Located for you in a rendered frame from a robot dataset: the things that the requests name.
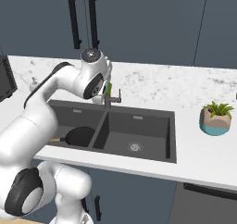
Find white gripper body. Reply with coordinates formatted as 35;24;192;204
91;91;107;106

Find dark grey tap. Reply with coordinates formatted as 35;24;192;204
103;88;122;110

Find dark blue cupboard door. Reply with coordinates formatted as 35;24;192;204
86;167;179;224
193;0;237;70
0;0;89;61
82;0;209;67

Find dark blue lower cupboard door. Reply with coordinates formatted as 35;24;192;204
86;167;179;224

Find green plant in pot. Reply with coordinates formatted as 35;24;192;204
198;100;236;137

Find dark grey double sink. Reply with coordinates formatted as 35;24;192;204
45;99;178;165

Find black dishwasher handle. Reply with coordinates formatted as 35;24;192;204
182;182;237;202

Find black pan with wooden handle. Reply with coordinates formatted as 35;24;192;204
48;126;97;148

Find multicoloured sponge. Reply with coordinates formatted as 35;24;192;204
104;81;113;98

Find dark grey dishwasher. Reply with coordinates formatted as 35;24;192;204
168;180;237;224

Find black microwave oven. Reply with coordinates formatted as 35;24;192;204
0;55;19;103

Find short black cupboard handle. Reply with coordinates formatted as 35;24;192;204
94;194;103;222
81;197;91;215

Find small white soap dispenser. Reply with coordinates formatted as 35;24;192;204
29;76;40;92

